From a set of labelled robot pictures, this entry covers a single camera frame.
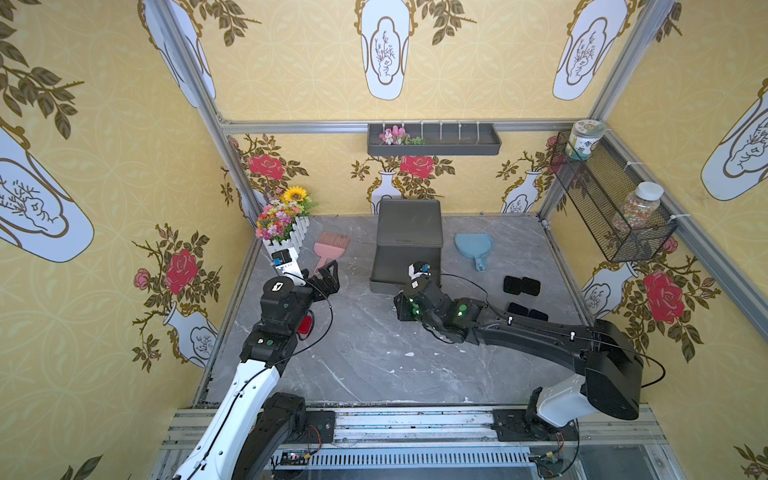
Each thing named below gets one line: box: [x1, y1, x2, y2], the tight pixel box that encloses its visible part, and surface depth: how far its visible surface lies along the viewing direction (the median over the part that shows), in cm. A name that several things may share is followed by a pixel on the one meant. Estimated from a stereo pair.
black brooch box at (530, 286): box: [521, 277, 541, 296], surface depth 100 cm
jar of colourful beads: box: [612, 182, 665, 229], surface depth 67 cm
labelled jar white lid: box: [565, 119, 606, 160], surface depth 87 cm
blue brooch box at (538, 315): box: [529, 309, 549, 322], surface depth 94 cm
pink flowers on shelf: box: [379, 125, 425, 145], surface depth 89 cm
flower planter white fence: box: [255, 187, 317, 254], surface depth 102 cm
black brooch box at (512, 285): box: [503, 275, 521, 295], surface depth 103 cm
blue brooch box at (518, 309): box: [507, 302, 529, 317], surface depth 96 cm
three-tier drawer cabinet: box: [370, 199, 444, 284], surface depth 92 cm
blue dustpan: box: [454, 233, 494, 272], surface depth 116 cm
